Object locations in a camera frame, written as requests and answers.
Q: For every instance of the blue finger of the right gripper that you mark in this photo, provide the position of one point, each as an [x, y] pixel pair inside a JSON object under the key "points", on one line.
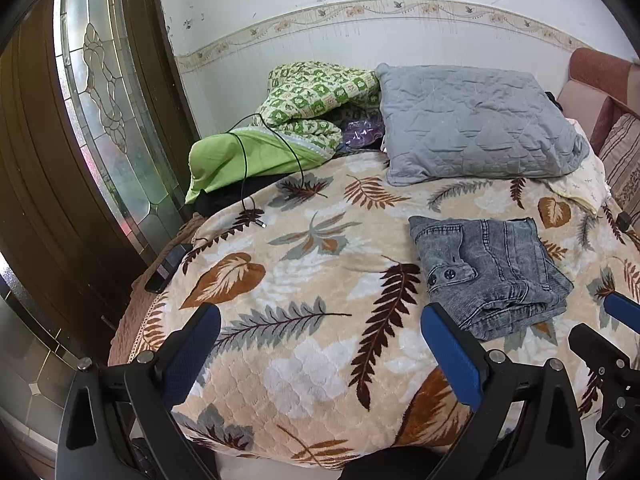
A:
{"points": [[623, 309]]}

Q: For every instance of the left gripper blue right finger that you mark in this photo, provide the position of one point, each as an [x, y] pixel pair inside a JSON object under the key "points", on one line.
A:
{"points": [[524, 422]]}

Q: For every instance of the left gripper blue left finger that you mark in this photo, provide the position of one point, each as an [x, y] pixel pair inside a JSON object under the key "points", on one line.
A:
{"points": [[117, 421]]}

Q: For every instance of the grey washed denim pants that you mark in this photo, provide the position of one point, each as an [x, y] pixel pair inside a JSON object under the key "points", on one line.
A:
{"points": [[492, 277]]}

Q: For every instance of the black power adapter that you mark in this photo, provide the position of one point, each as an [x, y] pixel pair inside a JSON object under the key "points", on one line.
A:
{"points": [[623, 221]]}

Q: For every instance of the cream white pillow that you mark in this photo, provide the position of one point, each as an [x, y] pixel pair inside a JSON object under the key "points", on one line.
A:
{"points": [[586, 185]]}

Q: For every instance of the striped brown floral cushion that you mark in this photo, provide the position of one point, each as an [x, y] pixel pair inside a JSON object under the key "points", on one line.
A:
{"points": [[620, 157]]}

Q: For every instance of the black phone on bed edge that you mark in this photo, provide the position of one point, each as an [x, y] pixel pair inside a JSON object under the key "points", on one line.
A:
{"points": [[166, 270]]}

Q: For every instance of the leaf pattern beige bed blanket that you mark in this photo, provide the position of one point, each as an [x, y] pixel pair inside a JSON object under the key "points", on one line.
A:
{"points": [[320, 358]]}

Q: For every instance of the grey quilted pillow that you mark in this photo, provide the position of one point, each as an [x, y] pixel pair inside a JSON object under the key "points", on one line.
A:
{"points": [[446, 122]]}

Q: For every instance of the wooden door with stained glass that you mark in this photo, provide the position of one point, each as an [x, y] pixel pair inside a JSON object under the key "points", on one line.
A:
{"points": [[95, 133]]}

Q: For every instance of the purple plastic bag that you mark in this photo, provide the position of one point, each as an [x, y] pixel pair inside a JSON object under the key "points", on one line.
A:
{"points": [[363, 132]]}

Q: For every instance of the green patterned quilt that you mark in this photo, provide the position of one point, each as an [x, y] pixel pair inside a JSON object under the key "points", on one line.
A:
{"points": [[298, 126]]}

